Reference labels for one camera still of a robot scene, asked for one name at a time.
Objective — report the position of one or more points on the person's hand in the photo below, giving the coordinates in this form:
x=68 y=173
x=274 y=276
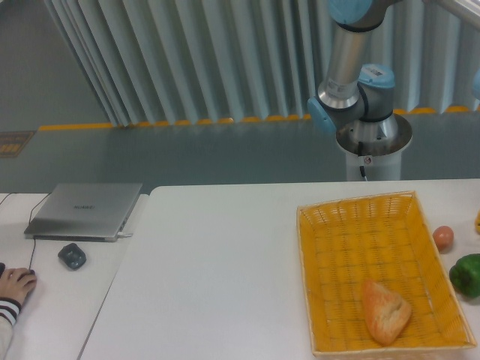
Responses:
x=12 y=284

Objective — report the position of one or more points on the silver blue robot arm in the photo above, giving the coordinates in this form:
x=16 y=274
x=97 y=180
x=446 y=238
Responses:
x=355 y=100

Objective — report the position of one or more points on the striped sleeve forearm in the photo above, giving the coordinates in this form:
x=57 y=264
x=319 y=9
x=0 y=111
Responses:
x=10 y=310

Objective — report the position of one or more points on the yellow woven basket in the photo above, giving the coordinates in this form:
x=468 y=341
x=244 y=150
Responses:
x=385 y=238

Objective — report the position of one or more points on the dark grey small device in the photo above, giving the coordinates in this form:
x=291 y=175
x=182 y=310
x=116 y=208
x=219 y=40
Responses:
x=72 y=256

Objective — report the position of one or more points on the silver closed laptop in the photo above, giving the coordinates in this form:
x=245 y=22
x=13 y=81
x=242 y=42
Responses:
x=85 y=211

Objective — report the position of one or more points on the white pleated curtain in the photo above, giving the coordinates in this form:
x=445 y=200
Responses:
x=175 y=61

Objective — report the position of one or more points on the brown egg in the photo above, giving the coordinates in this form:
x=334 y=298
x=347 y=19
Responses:
x=443 y=237

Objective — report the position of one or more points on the green bell pepper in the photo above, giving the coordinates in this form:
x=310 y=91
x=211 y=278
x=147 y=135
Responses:
x=464 y=275

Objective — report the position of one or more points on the yellow object at edge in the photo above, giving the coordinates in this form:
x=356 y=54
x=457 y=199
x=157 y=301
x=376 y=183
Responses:
x=477 y=223

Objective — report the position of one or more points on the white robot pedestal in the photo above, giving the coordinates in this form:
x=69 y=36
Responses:
x=373 y=168

